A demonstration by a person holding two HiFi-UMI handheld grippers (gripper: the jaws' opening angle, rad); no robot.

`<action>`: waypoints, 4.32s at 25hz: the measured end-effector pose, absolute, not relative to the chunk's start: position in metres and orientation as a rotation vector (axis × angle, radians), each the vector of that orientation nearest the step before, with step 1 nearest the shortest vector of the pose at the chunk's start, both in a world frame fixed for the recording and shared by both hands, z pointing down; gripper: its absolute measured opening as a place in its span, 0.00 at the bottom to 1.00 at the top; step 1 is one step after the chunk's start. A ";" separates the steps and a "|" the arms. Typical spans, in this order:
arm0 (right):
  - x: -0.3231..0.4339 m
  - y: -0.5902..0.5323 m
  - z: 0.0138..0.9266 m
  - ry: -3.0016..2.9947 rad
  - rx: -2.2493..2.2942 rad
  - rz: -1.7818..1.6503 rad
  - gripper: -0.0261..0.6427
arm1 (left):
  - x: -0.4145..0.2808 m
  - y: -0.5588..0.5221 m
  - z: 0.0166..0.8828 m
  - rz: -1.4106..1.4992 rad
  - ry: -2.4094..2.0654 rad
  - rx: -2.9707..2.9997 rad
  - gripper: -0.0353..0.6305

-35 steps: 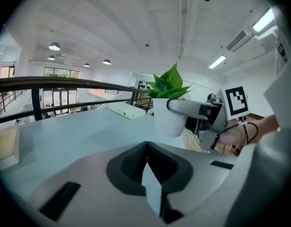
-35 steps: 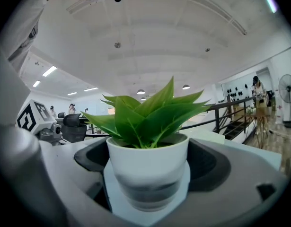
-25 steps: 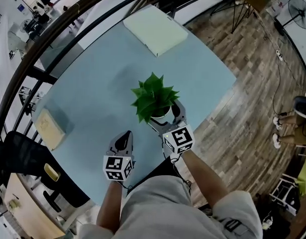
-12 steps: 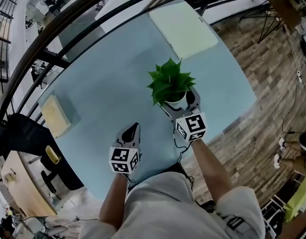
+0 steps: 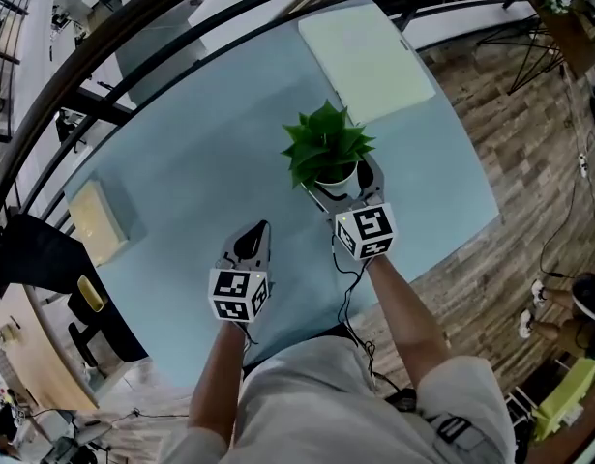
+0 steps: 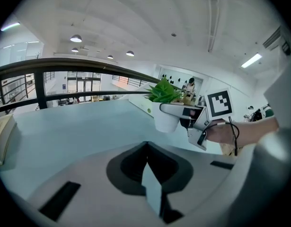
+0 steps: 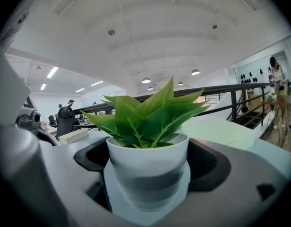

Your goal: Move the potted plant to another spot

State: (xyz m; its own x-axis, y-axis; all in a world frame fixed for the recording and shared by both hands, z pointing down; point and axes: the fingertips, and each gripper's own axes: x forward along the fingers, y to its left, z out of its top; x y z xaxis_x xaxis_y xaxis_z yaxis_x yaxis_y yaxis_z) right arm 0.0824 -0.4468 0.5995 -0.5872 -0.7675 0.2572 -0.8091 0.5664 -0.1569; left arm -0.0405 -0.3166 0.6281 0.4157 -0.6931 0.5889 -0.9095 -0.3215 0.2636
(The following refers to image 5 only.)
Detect light wooden desk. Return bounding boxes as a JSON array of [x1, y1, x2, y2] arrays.
[[0, 282, 101, 411]]

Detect yellow plastic tray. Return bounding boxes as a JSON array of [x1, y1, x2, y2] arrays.
[[76, 275, 109, 314]]

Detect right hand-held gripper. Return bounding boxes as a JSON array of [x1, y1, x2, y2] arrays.
[[301, 155, 399, 262]]

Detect person's right forearm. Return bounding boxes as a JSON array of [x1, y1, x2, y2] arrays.
[[364, 253, 456, 389]]

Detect white flowers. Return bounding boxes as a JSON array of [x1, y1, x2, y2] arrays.
[[538, 0, 575, 16]]

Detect person's left forearm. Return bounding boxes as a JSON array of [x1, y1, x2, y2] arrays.
[[187, 320, 248, 432]]

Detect dark wooden stand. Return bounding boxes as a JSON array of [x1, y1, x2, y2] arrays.
[[475, 0, 595, 97]]

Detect beige book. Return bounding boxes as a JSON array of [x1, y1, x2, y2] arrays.
[[67, 179, 129, 268]]

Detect person's grey shirt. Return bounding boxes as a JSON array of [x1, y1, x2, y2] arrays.
[[156, 335, 519, 464]]

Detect light blue table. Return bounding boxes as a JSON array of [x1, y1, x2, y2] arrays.
[[0, 0, 569, 241]]

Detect white flat box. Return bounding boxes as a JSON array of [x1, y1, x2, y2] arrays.
[[297, 2, 437, 126]]

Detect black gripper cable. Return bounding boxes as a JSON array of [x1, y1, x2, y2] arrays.
[[329, 237, 405, 401]]

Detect lime green seat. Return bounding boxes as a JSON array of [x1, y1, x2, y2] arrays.
[[531, 358, 595, 442]]

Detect black office chair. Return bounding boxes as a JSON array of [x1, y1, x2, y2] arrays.
[[0, 214, 149, 364]]

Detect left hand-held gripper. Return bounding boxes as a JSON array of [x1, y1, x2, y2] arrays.
[[208, 219, 272, 326]]

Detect green plant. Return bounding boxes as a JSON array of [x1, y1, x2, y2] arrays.
[[281, 99, 377, 197]]

